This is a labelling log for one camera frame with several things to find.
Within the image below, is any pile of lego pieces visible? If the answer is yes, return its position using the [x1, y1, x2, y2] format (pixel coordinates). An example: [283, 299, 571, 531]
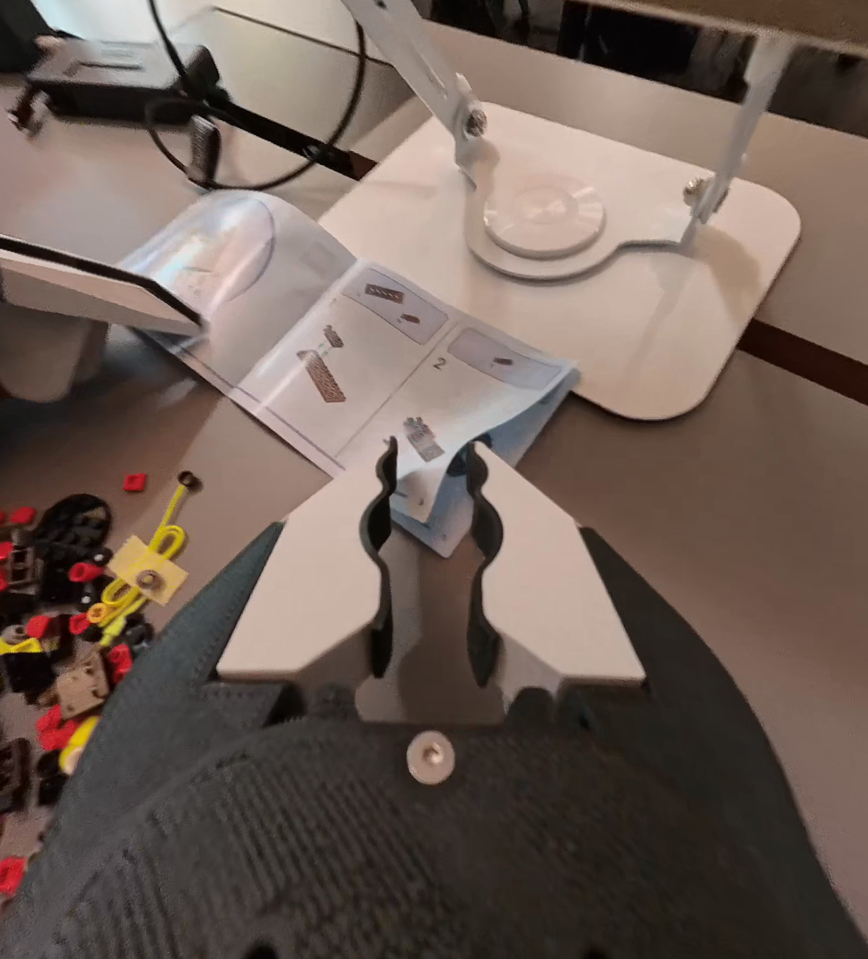
[0, 490, 158, 938]

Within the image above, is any grey cable plug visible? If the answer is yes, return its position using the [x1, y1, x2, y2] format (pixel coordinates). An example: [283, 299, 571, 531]
[189, 114, 221, 185]

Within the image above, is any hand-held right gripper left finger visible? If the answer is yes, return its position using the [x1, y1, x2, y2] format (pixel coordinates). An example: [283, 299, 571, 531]
[217, 437, 407, 724]

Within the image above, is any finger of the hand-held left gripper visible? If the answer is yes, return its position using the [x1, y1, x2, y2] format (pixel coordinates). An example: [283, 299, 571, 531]
[0, 222, 205, 337]
[0, 302, 110, 406]

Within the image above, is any lego instruction booklet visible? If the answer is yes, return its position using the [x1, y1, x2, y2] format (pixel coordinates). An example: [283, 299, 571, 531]
[121, 190, 579, 559]

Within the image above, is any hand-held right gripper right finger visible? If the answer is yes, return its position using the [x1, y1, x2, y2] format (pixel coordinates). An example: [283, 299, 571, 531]
[466, 441, 647, 710]

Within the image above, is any black cable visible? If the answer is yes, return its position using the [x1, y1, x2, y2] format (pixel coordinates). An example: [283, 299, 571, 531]
[144, 0, 370, 193]

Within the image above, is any yellow lego string with tag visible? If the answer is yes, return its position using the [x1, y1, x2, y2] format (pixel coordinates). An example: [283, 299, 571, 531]
[93, 470, 203, 649]

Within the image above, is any black power adapter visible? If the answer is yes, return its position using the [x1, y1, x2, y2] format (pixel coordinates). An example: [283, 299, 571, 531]
[28, 39, 222, 122]

